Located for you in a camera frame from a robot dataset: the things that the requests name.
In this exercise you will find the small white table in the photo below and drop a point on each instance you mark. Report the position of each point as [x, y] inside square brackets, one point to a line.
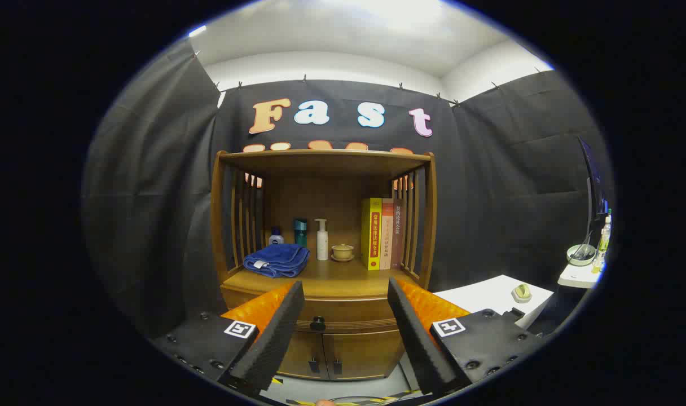
[577, 276]

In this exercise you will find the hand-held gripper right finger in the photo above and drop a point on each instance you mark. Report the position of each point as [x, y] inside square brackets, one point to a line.
[419, 338]

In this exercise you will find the clear bottle with green liquid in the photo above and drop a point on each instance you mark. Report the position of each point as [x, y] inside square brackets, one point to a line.
[604, 239]

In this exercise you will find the pale green bowl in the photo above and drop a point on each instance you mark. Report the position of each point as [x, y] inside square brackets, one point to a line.
[581, 256]

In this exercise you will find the black backdrop cloth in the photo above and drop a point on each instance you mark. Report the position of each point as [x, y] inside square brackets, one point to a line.
[151, 197]

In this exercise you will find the wooden cabinet with shelf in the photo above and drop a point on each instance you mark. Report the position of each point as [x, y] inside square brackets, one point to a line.
[331, 163]

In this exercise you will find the yellow book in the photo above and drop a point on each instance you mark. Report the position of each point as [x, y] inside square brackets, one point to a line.
[371, 237]

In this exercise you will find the small white blue-capped bottle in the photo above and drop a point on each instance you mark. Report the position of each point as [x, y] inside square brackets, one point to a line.
[276, 239]

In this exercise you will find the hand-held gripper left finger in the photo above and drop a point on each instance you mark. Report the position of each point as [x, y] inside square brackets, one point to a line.
[272, 338]

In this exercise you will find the white pump bottle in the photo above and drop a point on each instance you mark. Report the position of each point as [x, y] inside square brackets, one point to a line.
[322, 245]

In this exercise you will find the folded blue towel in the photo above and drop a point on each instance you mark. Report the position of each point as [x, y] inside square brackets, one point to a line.
[278, 259]

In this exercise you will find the pale green tape dispenser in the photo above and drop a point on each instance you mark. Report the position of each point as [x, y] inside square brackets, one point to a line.
[522, 292]

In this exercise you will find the wooden countertop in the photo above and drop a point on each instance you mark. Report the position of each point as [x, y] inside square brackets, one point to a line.
[343, 276]

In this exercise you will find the brown book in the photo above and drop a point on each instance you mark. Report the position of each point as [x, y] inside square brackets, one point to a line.
[397, 231]

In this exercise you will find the teal bottle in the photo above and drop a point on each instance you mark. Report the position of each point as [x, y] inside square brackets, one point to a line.
[300, 231]

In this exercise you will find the white side cabinet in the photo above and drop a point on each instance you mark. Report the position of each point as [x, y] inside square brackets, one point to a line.
[484, 293]

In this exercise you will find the wooden cabinet door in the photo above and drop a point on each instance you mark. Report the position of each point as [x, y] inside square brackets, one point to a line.
[365, 352]
[303, 352]

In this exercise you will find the beige lidded ceramic cup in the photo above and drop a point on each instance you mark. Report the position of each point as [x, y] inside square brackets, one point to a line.
[342, 252]

